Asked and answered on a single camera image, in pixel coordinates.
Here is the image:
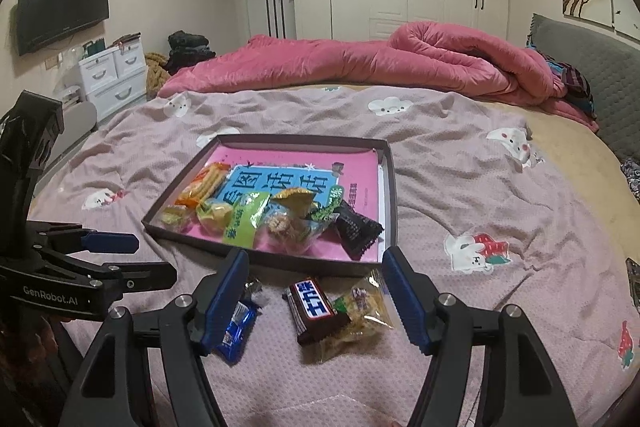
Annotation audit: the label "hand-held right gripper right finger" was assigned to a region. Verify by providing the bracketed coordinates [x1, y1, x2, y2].
[384, 246, 581, 427]

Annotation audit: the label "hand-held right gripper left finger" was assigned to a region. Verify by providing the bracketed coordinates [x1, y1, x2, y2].
[70, 248, 250, 427]

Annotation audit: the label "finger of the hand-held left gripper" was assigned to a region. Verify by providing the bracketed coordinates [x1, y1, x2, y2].
[29, 221, 141, 256]
[95, 261, 179, 295]

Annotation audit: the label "clear cracker packet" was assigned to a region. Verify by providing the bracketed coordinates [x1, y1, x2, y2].
[320, 269, 396, 363]

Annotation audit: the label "small clear yellowish packet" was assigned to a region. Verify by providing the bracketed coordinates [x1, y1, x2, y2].
[159, 204, 195, 235]

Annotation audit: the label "yellow green snack packet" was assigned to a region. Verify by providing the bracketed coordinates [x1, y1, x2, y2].
[196, 192, 271, 250]

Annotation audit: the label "black green snack packet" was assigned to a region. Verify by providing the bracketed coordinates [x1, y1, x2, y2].
[312, 189, 385, 261]

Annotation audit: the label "dark cardboard tray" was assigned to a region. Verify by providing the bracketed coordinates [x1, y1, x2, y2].
[141, 134, 398, 278]

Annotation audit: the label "brown chocolate bar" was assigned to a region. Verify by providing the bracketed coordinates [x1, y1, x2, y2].
[287, 277, 351, 345]

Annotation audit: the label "clear pastry packet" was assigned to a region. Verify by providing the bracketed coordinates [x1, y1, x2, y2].
[260, 202, 333, 253]

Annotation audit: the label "orange snack packet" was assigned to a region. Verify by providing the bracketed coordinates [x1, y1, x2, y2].
[175, 162, 232, 210]

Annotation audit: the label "golden snack packet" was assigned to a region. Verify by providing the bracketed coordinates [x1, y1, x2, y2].
[272, 187, 314, 218]

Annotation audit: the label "grey stool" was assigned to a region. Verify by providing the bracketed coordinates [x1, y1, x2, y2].
[50, 102, 98, 158]

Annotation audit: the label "pink book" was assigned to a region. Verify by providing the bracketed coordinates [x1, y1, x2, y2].
[172, 144, 386, 263]

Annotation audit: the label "white drawer cabinet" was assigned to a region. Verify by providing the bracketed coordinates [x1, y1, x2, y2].
[77, 42, 148, 122]

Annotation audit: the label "printed mauve bedsheet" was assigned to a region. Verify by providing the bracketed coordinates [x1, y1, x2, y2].
[30, 84, 640, 427]

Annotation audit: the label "yellow knitted blanket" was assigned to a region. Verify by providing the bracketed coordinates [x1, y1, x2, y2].
[145, 52, 173, 100]

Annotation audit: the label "black clothes pile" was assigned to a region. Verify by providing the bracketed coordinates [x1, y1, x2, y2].
[167, 31, 216, 75]

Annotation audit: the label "tan blanket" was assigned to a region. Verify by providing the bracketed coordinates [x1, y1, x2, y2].
[475, 99, 640, 218]

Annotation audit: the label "pink quilt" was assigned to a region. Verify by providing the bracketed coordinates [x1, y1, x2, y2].
[157, 21, 598, 132]

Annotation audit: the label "dark colourful clothes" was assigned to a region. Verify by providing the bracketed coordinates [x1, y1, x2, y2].
[545, 59, 597, 118]

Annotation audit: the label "grey headboard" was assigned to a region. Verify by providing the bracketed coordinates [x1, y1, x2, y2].
[525, 13, 640, 162]

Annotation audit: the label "black wall television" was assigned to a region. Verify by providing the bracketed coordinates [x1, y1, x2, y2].
[16, 0, 110, 56]

